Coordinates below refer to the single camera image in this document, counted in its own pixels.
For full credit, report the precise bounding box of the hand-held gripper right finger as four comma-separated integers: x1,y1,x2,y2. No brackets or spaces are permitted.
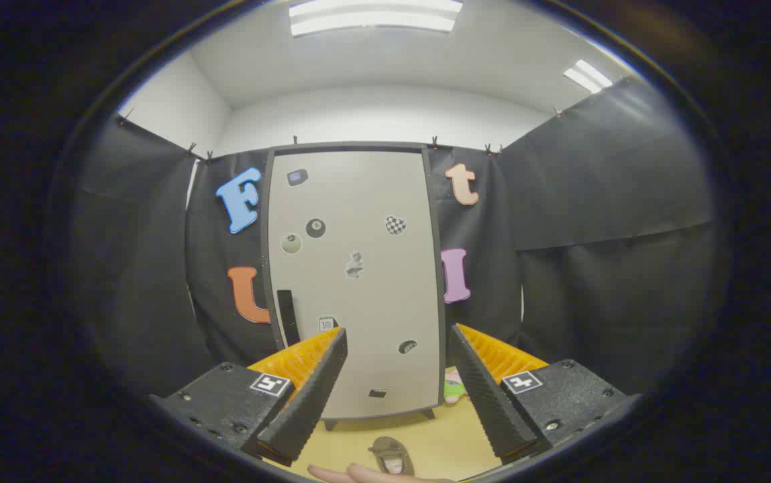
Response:
448,323,642,465

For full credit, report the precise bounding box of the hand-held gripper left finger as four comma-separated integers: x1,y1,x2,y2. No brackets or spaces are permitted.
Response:
150,327,349,468

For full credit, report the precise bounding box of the black door handle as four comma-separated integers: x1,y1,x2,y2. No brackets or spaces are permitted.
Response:
276,290,301,347

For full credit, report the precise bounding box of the brown fuzzy shoe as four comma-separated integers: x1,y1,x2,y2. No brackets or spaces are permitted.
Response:
368,436,416,477

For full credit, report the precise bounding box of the light grey shoe cabinet door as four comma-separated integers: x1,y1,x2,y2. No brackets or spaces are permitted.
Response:
266,149,441,421

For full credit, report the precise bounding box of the dark grey shoe cabinet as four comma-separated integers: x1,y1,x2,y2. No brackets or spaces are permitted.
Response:
261,141,450,431

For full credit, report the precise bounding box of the pink and green plush toy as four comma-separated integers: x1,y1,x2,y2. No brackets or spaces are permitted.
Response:
444,368,470,405

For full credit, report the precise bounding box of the black backdrop cloth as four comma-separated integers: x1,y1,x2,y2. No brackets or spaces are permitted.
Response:
70,74,718,403

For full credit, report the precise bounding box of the small ceiling light panel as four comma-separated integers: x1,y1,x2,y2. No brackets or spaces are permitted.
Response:
563,59,614,95

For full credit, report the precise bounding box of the large ceiling light panel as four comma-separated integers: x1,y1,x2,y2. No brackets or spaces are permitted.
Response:
289,0,464,38

